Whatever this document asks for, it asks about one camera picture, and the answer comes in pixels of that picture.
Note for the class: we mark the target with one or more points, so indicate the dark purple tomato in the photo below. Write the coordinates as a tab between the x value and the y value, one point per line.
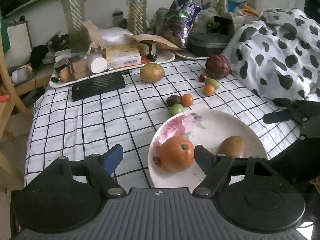
173	99

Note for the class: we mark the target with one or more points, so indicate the right hand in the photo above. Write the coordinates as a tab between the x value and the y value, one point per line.
316	183

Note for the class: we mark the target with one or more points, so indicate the yellow white box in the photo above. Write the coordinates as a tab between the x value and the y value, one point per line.
122	56

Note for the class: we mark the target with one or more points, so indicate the woven plant vase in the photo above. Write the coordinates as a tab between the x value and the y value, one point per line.
75	14
136	16

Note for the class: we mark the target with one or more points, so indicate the green tomato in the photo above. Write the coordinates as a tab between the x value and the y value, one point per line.
176	109
213	82

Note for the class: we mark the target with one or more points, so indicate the purple snack bag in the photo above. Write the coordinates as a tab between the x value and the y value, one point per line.
178	22

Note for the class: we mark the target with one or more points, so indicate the round yellow-brown fruit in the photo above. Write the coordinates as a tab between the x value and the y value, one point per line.
151	73

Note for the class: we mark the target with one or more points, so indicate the black grid tablecloth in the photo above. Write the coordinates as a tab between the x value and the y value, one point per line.
131	116

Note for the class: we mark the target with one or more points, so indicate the white tray right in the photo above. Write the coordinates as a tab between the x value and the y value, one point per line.
184	54

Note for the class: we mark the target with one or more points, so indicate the small dark red tomato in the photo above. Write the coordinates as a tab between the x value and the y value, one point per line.
202	78

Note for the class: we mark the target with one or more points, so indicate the orange tomato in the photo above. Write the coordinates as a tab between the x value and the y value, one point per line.
209	90
187	100

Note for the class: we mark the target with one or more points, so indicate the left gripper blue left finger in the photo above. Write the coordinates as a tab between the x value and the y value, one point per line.
112	158

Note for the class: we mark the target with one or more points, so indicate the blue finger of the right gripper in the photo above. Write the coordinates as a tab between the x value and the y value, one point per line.
276	117

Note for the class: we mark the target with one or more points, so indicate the white cylinder container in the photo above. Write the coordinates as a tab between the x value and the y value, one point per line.
96	63

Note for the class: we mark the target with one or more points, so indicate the crumpled brown paper bag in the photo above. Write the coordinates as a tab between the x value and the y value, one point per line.
96	40

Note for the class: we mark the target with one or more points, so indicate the cow print blanket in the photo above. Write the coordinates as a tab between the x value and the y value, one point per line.
277	55

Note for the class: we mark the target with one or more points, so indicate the wooden chair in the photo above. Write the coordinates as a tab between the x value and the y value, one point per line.
15	101

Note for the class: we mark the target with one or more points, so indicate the white floral plate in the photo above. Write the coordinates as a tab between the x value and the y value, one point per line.
206	127

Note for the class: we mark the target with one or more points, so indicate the brown paper envelope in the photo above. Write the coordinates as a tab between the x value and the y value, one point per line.
160	41

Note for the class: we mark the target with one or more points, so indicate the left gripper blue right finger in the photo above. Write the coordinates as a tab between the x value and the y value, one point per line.
205	159

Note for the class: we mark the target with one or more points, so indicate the left woven plant vase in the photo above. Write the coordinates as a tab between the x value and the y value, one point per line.
75	14

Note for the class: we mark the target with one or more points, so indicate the right woven plant vase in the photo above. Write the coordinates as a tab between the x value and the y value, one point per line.
136	16

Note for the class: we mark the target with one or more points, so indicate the small brown cardboard box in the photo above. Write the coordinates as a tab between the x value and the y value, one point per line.
78	70

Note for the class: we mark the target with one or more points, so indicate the black zip case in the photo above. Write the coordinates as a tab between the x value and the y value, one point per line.
207	44

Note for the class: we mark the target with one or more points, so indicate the large orange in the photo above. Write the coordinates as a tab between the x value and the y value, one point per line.
177	154

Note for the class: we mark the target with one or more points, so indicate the brown mango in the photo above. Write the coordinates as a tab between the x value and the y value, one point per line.
233	146

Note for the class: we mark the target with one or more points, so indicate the purple-red dragon fruit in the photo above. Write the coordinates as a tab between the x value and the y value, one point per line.
218	66

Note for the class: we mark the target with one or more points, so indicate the black ribbed device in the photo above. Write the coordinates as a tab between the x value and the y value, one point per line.
97	85

